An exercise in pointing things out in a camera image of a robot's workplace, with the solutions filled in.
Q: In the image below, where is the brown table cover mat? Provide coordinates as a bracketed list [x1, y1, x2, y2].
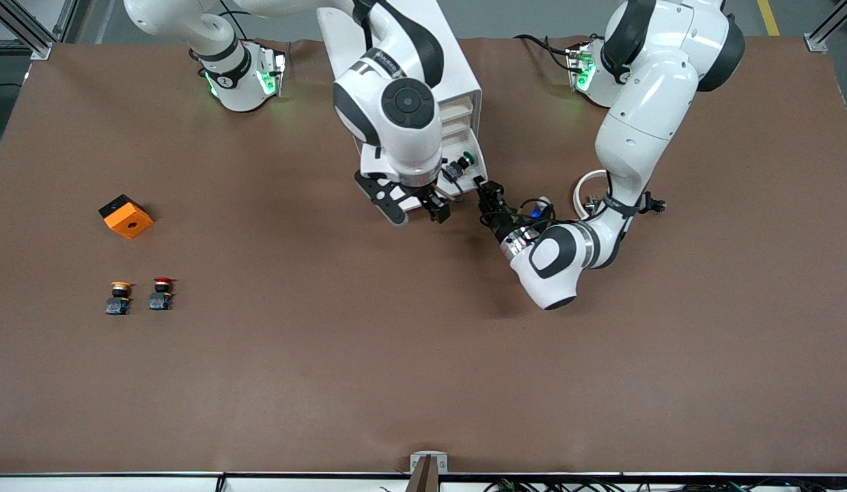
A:
[0, 36, 847, 476]

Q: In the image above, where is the white table edge rail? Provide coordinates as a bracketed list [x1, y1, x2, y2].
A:
[0, 471, 847, 492]

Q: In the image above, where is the grey camera bracket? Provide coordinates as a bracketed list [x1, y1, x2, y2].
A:
[409, 451, 449, 474]

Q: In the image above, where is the green push button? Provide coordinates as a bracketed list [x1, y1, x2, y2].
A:
[441, 151, 478, 184]

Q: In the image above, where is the aluminium frame profile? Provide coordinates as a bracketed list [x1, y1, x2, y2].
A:
[805, 0, 847, 53]
[0, 0, 79, 61]

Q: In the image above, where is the orange box with hole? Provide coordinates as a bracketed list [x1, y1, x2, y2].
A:
[98, 194, 154, 240]

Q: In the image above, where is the white curved ring part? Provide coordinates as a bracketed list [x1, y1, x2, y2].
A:
[572, 169, 610, 221]

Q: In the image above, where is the yellow push button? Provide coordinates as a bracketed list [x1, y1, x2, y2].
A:
[105, 281, 133, 316]

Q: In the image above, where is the red push button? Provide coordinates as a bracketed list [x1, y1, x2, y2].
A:
[148, 277, 178, 312]

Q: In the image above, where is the black base cable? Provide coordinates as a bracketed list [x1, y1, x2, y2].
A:
[514, 34, 578, 72]

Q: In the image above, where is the black cable bundle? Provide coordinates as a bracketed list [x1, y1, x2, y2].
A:
[484, 477, 847, 492]

